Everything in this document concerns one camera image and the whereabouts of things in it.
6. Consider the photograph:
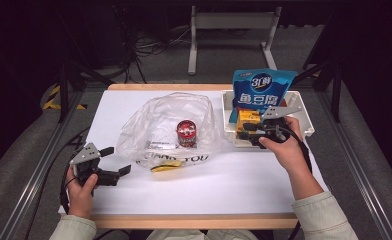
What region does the blue snack packet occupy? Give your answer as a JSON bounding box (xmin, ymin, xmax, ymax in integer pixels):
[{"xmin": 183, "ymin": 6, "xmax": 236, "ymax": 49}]
[{"xmin": 228, "ymin": 68, "xmax": 298, "ymax": 124}]

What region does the black floor cable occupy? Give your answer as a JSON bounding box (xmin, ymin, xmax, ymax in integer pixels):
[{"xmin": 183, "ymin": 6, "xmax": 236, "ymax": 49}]
[{"xmin": 23, "ymin": 126, "xmax": 92, "ymax": 240}]

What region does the person's lap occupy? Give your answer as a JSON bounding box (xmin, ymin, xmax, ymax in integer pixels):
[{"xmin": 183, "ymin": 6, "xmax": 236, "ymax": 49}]
[{"xmin": 147, "ymin": 229, "xmax": 262, "ymax": 240}]

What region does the person's left hand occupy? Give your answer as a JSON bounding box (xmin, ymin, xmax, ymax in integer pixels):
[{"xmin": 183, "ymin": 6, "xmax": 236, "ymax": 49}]
[{"xmin": 65, "ymin": 168, "xmax": 99, "ymax": 219}]

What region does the left hand-held gripper cable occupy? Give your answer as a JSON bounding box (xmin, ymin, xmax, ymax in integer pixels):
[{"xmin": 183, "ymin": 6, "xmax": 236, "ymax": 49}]
[{"xmin": 59, "ymin": 146, "xmax": 85, "ymax": 214}]

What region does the red lidded can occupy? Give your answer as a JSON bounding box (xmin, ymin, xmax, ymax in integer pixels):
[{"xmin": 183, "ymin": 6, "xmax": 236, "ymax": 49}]
[{"xmin": 176, "ymin": 119, "xmax": 198, "ymax": 148}]

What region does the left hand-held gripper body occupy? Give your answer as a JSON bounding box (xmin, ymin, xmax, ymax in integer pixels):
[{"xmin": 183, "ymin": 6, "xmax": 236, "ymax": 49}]
[{"xmin": 69, "ymin": 142, "xmax": 121, "ymax": 187}]

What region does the clear plastic bag smiley print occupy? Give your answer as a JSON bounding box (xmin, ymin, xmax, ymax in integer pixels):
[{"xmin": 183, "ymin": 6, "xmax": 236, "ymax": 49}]
[{"xmin": 115, "ymin": 92, "xmax": 222, "ymax": 173}]

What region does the wooden table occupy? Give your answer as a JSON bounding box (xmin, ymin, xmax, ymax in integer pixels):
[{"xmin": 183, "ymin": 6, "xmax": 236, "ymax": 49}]
[{"xmin": 59, "ymin": 83, "xmax": 337, "ymax": 230}]

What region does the white metal stand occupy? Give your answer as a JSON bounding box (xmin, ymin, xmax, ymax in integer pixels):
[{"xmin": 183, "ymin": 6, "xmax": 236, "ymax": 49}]
[{"xmin": 187, "ymin": 5, "xmax": 283, "ymax": 76}]

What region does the white table mat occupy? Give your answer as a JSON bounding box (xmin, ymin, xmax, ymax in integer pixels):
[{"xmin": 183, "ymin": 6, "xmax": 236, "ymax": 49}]
[{"xmin": 57, "ymin": 90, "xmax": 338, "ymax": 215}]

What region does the right hand-held gripper cable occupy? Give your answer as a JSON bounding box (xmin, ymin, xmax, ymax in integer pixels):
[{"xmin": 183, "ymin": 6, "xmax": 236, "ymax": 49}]
[{"xmin": 280, "ymin": 124, "xmax": 313, "ymax": 240}]

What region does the black metal stand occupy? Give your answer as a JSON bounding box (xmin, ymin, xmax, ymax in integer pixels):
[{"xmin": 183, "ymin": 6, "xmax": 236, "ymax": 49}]
[
  {"xmin": 57, "ymin": 59, "xmax": 115, "ymax": 124},
  {"xmin": 282, "ymin": 59, "xmax": 343, "ymax": 124}
]

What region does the hand-held gripper cable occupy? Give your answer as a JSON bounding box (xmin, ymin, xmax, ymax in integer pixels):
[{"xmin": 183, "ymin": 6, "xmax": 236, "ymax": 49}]
[
  {"xmin": 280, "ymin": 124, "xmax": 313, "ymax": 240},
  {"xmin": 59, "ymin": 146, "xmax": 85, "ymax": 214}
]

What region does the yellow black hazard tape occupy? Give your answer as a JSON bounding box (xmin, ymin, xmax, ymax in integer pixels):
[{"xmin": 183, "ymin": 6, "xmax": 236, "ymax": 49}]
[{"xmin": 42, "ymin": 84, "xmax": 88, "ymax": 111}]

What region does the white plastic tray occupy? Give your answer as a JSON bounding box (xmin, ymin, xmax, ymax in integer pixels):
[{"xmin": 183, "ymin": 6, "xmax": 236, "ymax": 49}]
[{"xmin": 221, "ymin": 89, "xmax": 316, "ymax": 148}]

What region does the person's right hand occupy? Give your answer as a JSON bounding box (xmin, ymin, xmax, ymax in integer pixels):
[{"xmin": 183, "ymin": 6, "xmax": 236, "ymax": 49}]
[{"xmin": 257, "ymin": 116, "xmax": 314, "ymax": 178}]

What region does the aluminium floor rail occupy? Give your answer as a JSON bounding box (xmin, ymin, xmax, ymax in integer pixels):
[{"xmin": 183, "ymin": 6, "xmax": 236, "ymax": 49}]
[
  {"xmin": 317, "ymin": 91, "xmax": 392, "ymax": 240},
  {"xmin": 0, "ymin": 91, "xmax": 85, "ymax": 240}
]

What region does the yellow juice carton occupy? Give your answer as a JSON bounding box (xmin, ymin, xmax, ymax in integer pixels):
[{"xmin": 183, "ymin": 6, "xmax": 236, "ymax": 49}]
[{"xmin": 235, "ymin": 109, "xmax": 262, "ymax": 140}]

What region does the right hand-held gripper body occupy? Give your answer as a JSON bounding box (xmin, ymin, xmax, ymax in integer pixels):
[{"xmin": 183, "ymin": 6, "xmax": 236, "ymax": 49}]
[{"xmin": 250, "ymin": 106, "xmax": 303, "ymax": 149}]

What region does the bundle of floor cables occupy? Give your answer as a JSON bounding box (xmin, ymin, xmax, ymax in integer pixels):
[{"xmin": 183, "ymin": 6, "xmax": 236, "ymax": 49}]
[{"xmin": 117, "ymin": 6, "xmax": 198, "ymax": 83}]

